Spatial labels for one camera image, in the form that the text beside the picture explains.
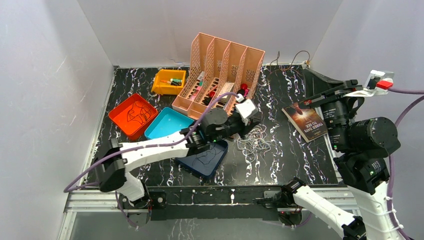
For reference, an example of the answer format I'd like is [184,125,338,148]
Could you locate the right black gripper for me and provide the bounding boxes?
[301,67,361,150]

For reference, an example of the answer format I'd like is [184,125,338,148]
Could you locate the black cable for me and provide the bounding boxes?
[125,100,154,126]
[193,145,221,167]

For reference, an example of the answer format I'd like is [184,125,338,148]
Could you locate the thin cables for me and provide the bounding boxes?
[235,124,274,163]

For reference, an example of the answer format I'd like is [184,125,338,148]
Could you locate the brown thin cable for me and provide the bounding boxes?
[267,50,312,75]

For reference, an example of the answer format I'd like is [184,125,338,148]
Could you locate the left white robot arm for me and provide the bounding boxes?
[95,104,261,208]

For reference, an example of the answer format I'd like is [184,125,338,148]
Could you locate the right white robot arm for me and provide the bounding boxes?
[279,68,408,240]

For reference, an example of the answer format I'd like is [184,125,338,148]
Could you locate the brown book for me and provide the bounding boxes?
[282,102,328,143]

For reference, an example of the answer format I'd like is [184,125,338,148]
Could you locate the dark blue plastic tray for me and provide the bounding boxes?
[175,140,229,180]

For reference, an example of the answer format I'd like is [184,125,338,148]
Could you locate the white pink box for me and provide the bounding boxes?
[219,82,235,103]

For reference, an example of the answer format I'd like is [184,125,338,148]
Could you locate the teal plastic tray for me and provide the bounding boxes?
[144,107,194,140]

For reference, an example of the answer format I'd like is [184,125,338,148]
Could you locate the red black bottle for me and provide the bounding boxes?
[236,83,249,101]

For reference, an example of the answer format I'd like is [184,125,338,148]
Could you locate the peach file organizer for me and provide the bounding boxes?
[172,33,265,120]

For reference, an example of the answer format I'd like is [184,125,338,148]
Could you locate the markers in yellow bin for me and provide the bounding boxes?
[160,78,183,86]

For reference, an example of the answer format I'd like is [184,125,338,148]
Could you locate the yellow plastic bin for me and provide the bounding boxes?
[151,69,187,95]

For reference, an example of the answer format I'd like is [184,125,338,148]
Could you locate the orange plastic tray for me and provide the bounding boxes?
[108,93,159,141]

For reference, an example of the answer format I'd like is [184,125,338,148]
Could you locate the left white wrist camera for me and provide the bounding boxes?
[235,93,259,126]

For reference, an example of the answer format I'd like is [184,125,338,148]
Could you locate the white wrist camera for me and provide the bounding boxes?
[235,93,259,126]
[343,70,395,98]

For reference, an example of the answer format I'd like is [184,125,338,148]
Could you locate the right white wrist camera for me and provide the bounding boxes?
[343,70,395,98]

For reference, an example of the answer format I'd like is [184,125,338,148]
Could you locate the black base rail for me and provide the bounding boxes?
[112,185,319,229]

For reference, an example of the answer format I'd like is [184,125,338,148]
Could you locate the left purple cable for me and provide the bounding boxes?
[63,92,243,229]

